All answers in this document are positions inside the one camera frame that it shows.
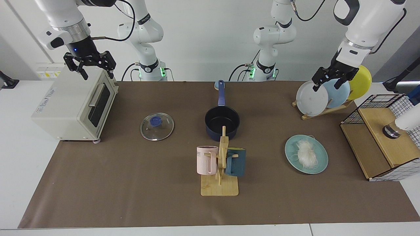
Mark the blue object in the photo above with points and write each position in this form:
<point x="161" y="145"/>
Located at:
<point x="414" y="95"/>

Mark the brown table cloth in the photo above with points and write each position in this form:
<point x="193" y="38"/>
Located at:
<point x="131" y="183"/>

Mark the white vermicelli bundle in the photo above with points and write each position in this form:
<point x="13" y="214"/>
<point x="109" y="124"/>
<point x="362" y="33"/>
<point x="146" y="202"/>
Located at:
<point x="306" y="154"/>

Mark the pale toaster oven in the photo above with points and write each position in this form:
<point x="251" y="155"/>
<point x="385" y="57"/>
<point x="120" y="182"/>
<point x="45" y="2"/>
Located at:
<point x="62" y="105"/>

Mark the teal plate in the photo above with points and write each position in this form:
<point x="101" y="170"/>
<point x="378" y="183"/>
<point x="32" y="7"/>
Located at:
<point x="320" y="164"/>

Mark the black pole stand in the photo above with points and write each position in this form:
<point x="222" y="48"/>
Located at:
<point x="392" y="83"/>

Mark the black clamp stand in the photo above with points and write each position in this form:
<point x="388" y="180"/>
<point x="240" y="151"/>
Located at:
<point x="8" y="82"/>

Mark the light blue plate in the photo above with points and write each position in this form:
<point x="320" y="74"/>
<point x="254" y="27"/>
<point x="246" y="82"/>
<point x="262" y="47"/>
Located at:
<point x="338" y="95"/>

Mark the grey plate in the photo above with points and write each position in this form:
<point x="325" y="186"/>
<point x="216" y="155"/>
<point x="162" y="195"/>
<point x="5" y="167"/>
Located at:
<point x="310" y="101"/>

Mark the pink cup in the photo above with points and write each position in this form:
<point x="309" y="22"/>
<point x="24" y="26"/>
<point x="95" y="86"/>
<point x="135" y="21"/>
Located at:
<point x="205" y="162"/>

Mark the glass lid with blue knob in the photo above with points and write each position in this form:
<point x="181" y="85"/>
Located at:
<point x="157" y="126"/>

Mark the white wall socket panel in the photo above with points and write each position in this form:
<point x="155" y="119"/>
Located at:
<point x="49" y="72"/>

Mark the dark teal cup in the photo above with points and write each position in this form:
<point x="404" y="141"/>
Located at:
<point x="237" y="164"/>

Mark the small blue round thing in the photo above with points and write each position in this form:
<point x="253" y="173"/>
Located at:
<point x="216" y="86"/>

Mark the wooden cup stand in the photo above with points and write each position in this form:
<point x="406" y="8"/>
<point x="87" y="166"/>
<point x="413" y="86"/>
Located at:
<point x="220" y="188"/>

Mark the yellow plate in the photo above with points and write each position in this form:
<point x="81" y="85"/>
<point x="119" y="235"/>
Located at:
<point x="361" y="82"/>

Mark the wooden plate rack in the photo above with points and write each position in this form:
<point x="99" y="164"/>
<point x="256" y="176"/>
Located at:
<point x="328" y="111"/>

